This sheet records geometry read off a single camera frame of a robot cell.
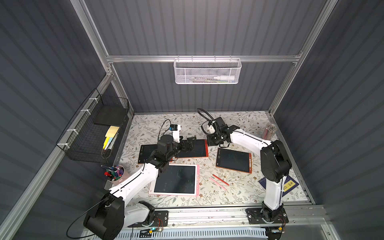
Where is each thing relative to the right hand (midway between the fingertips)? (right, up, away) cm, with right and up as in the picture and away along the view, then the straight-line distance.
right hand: (209, 141), depth 93 cm
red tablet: (-5, -6, +6) cm, 10 cm away
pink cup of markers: (-49, -15, -18) cm, 54 cm away
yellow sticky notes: (-51, +5, -20) cm, 55 cm away
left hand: (-10, +3, -15) cm, 18 cm away
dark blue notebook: (+44, -23, -11) cm, 51 cm away
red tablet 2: (+16, -12, +1) cm, 20 cm away
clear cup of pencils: (+35, +6, -6) cm, 36 cm away
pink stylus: (+4, -24, -9) cm, 25 cm away
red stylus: (+6, -22, -6) cm, 24 cm away
